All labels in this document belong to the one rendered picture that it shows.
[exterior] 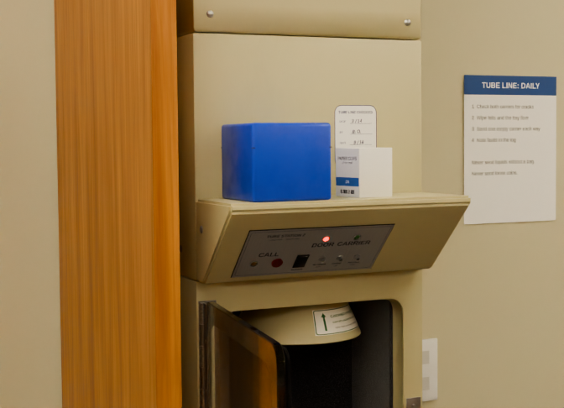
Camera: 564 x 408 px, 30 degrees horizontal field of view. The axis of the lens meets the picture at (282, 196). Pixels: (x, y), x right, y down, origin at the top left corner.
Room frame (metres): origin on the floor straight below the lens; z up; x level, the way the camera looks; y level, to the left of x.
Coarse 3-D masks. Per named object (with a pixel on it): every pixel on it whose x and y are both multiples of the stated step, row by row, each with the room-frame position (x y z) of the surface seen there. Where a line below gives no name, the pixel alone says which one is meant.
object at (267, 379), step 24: (216, 312) 1.20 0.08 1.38; (216, 336) 1.20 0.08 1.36; (240, 336) 1.09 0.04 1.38; (264, 336) 1.01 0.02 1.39; (216, 360) 1.20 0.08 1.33; (240, 360) 1.09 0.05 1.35; (264, 360) 1.00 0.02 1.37; (216, 384) 1.20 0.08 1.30; (240, 384) 1.09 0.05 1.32; (264, 384) 1.00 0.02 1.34
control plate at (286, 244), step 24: (264, 240) 1.22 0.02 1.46; (288, 240) 1.23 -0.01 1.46; (312, 240) 1.25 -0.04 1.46; (336, 240) 1.26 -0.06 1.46; (360, 240) 1.28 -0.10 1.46; (384, 240) 1.29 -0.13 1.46; (240, 264) 1.24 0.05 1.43; (264, 264) 1.25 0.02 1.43; (288, 264) 1.27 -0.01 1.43; (312, 264) 1.28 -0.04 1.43; (336, 264) 1.30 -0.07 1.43; (360, 264) 1.32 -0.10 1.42
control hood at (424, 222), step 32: (416, 192) 1.38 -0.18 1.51; (224, 224) 1.18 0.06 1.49; (256, 224) 1.19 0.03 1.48; (288, 224) 1.21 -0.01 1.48; (320, 224) 1.23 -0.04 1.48; (352, 224) 1.25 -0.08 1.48; (416, 224) 1.29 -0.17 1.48; (448, 224) 1.31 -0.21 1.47; (224, 256) 1.22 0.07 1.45; (384, 256) 1.32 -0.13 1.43; (416, 256) 1.34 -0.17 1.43
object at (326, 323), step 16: (336, 304) 1.39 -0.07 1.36; (256, 320) 1.38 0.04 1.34; (272, 320) 1.36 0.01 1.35; (288, 320) 1.36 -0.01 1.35; (304, 320) 1.36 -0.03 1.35; (320, 320) 1.36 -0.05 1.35; (336, 320) 1.38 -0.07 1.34; (352, 320) 1.41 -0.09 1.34; (272, 336) 1.36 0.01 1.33; (288, 336) 1.35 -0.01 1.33; (304, 336) 1.35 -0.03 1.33; (320, 336) 1.35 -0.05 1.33; (336, 336) 1.36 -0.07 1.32; (352, 336) 1.39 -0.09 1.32
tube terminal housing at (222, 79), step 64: (192, 64) 1.27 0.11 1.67; (256, 64) 1.30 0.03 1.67; (320, 64) 1.34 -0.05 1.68; (384, 64) 1.38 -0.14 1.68; (192, 128) 1.27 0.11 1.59; (384, 128) 1.38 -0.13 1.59; (192, 192) 1.28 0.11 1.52; (192, 256) 1.28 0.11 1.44; (192, 320) 1.28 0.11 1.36; (192, 384) 1.28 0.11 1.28
